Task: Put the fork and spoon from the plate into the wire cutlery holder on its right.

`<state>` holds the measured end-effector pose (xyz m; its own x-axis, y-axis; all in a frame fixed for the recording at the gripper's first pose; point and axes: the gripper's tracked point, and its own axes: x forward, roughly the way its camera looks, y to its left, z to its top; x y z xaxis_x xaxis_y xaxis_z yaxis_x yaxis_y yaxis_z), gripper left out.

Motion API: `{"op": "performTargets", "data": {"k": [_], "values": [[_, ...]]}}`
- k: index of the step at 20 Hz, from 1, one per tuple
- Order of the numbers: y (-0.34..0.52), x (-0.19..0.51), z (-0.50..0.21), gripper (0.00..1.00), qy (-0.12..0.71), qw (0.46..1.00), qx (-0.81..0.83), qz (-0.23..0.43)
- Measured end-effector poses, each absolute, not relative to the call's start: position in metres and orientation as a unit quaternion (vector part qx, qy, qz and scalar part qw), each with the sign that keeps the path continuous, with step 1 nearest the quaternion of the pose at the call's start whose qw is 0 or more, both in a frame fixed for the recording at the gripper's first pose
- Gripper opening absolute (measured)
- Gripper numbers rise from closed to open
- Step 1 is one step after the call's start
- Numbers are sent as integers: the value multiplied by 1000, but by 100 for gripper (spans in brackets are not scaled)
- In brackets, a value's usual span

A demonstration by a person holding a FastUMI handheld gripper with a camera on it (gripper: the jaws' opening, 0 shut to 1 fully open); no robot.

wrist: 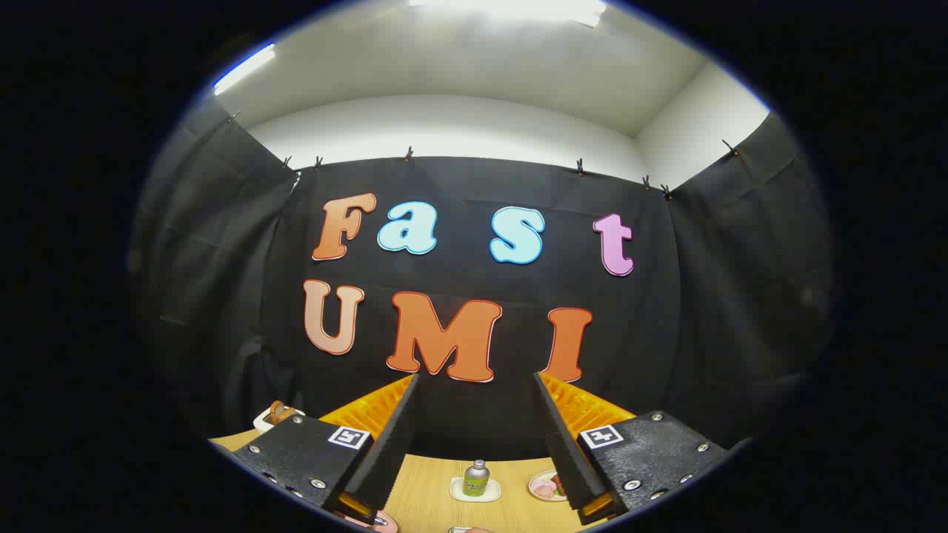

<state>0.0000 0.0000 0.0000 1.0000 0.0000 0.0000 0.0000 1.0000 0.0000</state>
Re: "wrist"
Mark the white square coaster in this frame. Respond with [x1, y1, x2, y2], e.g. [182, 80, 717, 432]
[450, 476, 502, 503]

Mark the wide ceiling light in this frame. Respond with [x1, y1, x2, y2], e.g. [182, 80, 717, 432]
[407, 0, 608, 28]

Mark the green soda bottle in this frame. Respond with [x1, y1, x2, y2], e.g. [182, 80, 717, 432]
[463, 459, 490, 497]

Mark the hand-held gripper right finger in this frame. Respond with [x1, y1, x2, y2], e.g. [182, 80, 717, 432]
[533, 372, 752, 526]

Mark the row of small cloth clips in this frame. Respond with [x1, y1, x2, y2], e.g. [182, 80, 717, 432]
[228, 110, 741, 201]

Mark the white toaster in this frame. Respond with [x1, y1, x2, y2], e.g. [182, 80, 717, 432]
[253, 406, 306, 434]

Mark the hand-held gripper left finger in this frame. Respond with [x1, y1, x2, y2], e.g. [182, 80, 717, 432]
[230, 372, 421, 528]

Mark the white round food plate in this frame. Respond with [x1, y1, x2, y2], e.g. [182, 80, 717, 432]
[528, 470, 570, 503]

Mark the pink plate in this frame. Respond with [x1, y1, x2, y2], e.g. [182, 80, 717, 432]
[333, 509, 398, 533]

